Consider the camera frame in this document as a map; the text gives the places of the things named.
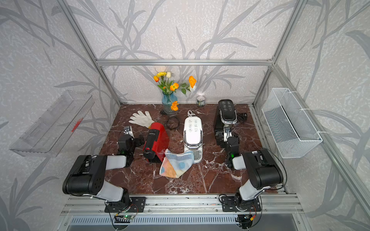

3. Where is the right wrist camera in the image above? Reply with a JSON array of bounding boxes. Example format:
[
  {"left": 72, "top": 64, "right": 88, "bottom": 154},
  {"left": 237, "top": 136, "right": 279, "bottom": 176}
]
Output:
[{"left": 224, "top": 125, "right": 232, "bottom": 142}]

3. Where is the small green can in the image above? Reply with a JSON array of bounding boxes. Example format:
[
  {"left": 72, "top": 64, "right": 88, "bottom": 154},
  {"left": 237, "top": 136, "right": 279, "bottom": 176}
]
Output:
[{"left": 197, "top": 95, "right": 205, "bottom": 107}]

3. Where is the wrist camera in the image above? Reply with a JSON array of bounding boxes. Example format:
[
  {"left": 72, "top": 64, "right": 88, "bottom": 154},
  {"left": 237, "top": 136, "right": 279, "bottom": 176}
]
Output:
[
  {"left": 224, "top": 125, "right": 232, "bottom": 142},
  {"left": 121, "top": 126, "right": 134, "bottom": 137}
]

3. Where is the blue glass vase with flowers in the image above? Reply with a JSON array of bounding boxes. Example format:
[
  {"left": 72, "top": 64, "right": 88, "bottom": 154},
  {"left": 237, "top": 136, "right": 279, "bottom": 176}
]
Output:
[{"left": 153, "top": 71, "right": 197, "bottom": 115}]

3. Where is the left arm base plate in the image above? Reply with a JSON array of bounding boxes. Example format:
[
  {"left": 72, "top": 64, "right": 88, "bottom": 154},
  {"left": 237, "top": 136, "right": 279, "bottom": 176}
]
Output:
[{"left": 105, "top": 196, "right": 146, "bottom": 214}]

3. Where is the white coffee machine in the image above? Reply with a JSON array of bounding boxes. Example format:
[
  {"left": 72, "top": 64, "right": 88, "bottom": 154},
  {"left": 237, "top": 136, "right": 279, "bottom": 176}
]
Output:
[{"left": 183, "top": 116, "right": 203, "bottom": 164}]

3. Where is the white work glove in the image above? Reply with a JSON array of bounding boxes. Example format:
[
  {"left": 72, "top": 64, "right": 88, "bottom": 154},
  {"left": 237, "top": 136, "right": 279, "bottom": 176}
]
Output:
[{"left": 129, "top": 111, "right": 155, "bottom": 129}]

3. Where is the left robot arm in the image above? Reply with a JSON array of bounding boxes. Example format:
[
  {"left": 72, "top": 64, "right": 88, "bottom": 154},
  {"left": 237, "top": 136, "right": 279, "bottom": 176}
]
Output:
[{"left": 62, "top": 134, "right": 145, "bottom": 205}]

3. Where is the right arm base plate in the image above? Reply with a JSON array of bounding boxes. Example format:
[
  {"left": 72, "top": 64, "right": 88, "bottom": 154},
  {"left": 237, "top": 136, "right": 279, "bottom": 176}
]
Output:
[{"left": 218, "top": 194, "right": 262, "bottom": 212}]

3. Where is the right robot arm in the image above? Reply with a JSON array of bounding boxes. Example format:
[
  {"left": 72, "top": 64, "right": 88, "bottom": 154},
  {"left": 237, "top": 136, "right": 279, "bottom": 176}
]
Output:
[{"left": 225, "top": 137, "right": 284, "bottom": 208}]

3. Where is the black coffee machine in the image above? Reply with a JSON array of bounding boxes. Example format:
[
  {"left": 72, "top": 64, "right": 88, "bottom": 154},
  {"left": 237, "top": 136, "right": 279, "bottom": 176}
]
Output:
[{"left": 214, "top": 99, "right": 238, "bottom": 148}]

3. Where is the colourful striped cloth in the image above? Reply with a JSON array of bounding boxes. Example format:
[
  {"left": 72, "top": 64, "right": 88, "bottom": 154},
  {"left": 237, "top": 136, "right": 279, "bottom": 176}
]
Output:
[{"left": 159, "top": 149, "right": 195, "bottom": 178}]

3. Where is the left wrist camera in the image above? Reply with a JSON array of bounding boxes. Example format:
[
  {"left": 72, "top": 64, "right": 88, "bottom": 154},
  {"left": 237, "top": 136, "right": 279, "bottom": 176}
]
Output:
[{"left": 121, "top": 126, "right": 134, "bottom": 137}]

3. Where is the clear plastic wall shelf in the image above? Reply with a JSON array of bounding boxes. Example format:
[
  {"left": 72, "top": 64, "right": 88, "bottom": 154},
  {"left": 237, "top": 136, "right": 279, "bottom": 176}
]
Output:
[{"left": 10, "top": 90, "right": 94, "bottom": 157}]

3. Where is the red coffee machine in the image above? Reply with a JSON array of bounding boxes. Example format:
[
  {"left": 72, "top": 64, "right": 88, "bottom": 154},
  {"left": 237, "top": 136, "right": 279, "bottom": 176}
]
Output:
[{"left": 143, "top": 122, "right": 169, "bottom": 163}]

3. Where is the white wire basket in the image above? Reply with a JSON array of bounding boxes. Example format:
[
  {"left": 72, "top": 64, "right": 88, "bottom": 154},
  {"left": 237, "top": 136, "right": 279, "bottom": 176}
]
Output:
[{"left": 262, "top": 88, "right": 322, "bottom": 159}]

